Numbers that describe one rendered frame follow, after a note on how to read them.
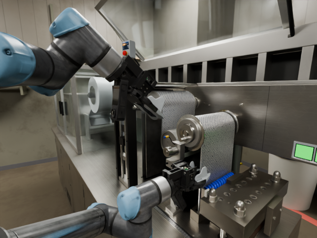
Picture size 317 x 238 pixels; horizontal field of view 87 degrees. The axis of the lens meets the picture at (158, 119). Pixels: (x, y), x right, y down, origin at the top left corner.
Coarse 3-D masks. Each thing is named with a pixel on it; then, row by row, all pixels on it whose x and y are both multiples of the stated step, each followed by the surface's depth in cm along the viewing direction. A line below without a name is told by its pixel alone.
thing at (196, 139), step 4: (184, 120) 67; (188, 120) 65; (192, 120) 64; (180, 124) 69; (192, 124) 64; (196, 124) 63; (196, 128) 63; (196, 132) 63; (196, 136) 63; (196, 140) 63; (188, 144) 67; (192, 144) 65; (196, 144) 64
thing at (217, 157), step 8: (216, 144) 69; (224, 144) 73; (232, 144) 78; (200, 152) 64; (208, 152) 67; (216, 152) 70; (224, 152) 74; (232, 152) 79; (200, 160) 65; (208, 160) 67; (216, 160) 71; (224, 160) 75; (200, 168) 65; (208, 168) 68; (216, 168) 72; (224, 168) 76; (216, 176) 73; (208, 184) 70
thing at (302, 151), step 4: (296, 148) 66; (300, 148) 65; (304, 148) 64; (308, 148) 63; (312, 148) 62; (296, 152) 66; (300, 152) 65; (304, 152) 64; (308, 152) 63; (312, 152) 62; (296, 156) 66; (300, 156) 65; (304, 156) 64; (308, 156) 63
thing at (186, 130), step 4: (184, 124) 66; (188, 124) 66; (180, 128) 68; (184, 128) 66; (188, 128) 65; (192, 128) 64; (180, 132) 68; (184, 132) 66; (188, 132) 65; (192, 132) 63; (180, 136) 69; (184, 136) 67; (188, 136) 65; (192, 136) 63; (188, 140) 65; (192, 140) 65
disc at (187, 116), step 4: (184, 116) 68; (188, 116) 67; (192, 116) 65; (180, 120) 70; (196, 120) 64; (200, 124) 62; (176, 128) 73; (200, 128) 62; (176, 132) 73; (200, 132) 63; (204, 132) 62; (200, 136) 63; (204, 136) 62; (200, 140) 63; (200, 144) 63; (188, 148) 68; (192, 148) 67; (196, 148) 65
